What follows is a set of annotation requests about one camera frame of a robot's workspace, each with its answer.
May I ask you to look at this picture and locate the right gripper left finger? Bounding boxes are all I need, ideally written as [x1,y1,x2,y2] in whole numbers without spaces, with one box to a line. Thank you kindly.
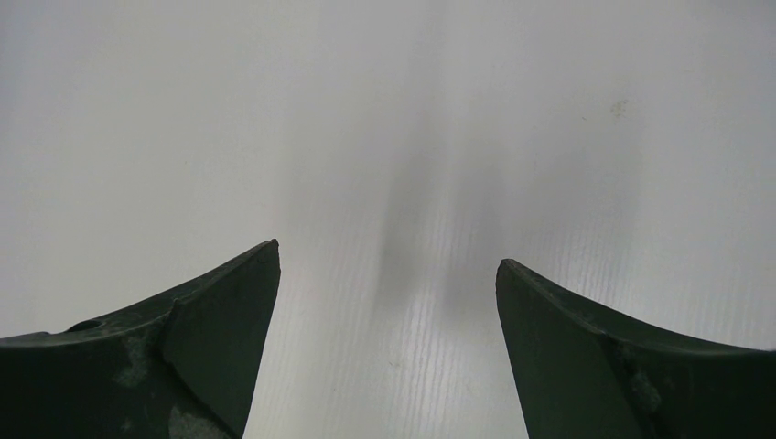
[1,240,281,438]

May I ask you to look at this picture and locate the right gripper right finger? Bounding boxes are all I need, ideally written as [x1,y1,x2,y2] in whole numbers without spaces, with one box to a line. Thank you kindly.
[496,259,775,438]

